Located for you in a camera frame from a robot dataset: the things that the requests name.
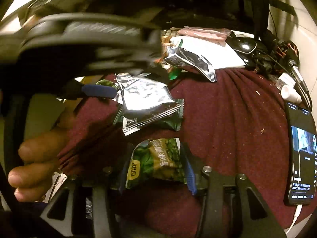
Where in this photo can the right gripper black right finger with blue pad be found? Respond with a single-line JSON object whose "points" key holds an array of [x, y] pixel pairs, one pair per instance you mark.
{"points": [[232, 206]]}

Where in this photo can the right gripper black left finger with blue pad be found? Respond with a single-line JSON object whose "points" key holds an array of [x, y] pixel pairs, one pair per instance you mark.
{"points": [[83, 207]]}

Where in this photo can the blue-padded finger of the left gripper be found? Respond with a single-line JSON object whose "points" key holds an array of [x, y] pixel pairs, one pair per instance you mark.
{"points": [[79, 90]]}

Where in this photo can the green pea snack packet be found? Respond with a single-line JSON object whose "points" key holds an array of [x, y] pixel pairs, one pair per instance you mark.
{"points": [[155, 158]]}

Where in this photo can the person's left hand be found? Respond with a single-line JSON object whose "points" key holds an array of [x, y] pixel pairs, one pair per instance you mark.
{"points": [[39, 155]]}

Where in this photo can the silver foil snack packet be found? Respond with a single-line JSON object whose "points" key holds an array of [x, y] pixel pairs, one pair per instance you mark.
{"points": [[142, 102]]}

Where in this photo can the black smartphone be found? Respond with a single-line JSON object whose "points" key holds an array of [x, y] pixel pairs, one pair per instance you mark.
{"points": [[301, 181]]}

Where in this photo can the white handwritten paper sheet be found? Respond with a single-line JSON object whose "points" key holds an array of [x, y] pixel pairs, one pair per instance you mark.
{"points": [[219, 56]]}

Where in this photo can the white charger plug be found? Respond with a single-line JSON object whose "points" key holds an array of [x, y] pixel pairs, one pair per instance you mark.
{"points": [[285, 83]]}

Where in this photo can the pink plastic bag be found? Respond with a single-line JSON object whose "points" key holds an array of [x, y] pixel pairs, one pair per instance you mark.
{"points": [[212, 35]]}

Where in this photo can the black computer mouse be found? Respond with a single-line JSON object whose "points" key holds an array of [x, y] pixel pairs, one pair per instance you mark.
{"points": [[243, 45]]}

